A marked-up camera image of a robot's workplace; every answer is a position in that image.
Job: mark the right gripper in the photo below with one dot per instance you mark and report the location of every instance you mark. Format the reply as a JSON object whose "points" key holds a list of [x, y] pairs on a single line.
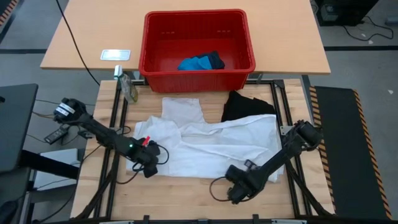
{"points": [[247, 182]]}

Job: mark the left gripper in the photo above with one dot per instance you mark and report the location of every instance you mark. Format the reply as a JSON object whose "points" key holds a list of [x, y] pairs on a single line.
{"points": [[147, 154]]}

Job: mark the white t-shirt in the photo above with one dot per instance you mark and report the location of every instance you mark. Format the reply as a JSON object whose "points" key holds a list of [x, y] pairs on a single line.
{"points": [[217, 146]]}

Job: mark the black t-shirt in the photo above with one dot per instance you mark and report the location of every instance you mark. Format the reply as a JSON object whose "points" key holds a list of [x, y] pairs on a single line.
{"points": [[245, 107]]}

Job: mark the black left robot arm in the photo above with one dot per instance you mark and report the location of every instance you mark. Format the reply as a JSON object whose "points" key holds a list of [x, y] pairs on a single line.
{"points": [[99, 133]]}

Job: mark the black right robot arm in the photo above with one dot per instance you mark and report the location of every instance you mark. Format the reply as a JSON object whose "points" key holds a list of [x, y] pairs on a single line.
{"points": [[280, 158]]}

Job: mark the red plastic laundry basket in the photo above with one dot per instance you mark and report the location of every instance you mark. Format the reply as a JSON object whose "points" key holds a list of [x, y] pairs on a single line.
{"points": [[196, 81]]}

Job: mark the red tag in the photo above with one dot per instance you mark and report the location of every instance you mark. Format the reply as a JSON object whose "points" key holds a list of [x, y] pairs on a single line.
{"points": [[146, 140]]}

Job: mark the silver mounting plate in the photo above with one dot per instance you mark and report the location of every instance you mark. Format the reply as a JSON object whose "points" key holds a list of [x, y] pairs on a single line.
{"points": [[284, 130]]}

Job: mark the Simple Green spray bottle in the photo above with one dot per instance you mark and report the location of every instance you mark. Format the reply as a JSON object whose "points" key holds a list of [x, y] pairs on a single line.
{"points": [[129, 90]]}

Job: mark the white box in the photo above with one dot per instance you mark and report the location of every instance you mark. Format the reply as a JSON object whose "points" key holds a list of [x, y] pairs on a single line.
{"points": [[62, 155]]}

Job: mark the black remote control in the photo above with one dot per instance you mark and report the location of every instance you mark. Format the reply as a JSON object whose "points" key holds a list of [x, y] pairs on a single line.
{"points": [[56, 135]]}

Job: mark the black mat hazard stripes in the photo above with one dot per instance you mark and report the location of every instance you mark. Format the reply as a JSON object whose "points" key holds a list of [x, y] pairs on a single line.
{"points": [[342, 149], [7, 12]]}

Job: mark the blue garment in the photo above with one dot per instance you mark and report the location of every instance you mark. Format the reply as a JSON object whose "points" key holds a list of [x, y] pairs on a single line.
{"points": [[192, 63]]}

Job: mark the white rectangular plate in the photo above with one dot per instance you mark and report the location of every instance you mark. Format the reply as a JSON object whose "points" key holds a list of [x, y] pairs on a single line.
{"points": [[115, 54]]}

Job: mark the dark navy garment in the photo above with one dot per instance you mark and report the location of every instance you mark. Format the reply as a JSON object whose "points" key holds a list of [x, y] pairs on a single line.
{"points": [[216, 60]]}

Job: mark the beige wooden desk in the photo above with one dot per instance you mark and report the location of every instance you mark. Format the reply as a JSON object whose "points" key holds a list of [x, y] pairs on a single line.
{"points": [[280, 37]]}

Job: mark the black aluminium rig frame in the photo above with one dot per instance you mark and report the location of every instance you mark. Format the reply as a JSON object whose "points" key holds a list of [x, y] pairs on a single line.
{"points": [[264, 82]]}

